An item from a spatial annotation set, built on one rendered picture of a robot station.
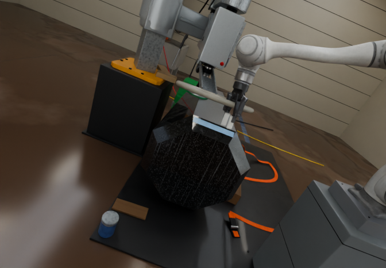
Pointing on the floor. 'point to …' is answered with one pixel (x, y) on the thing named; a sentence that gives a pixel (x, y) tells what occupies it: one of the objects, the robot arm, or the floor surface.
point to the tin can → (108, 224)
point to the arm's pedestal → (319, 237)
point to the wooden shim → (130, 209)
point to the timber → (236, 196)
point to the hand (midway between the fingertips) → (228, 121)
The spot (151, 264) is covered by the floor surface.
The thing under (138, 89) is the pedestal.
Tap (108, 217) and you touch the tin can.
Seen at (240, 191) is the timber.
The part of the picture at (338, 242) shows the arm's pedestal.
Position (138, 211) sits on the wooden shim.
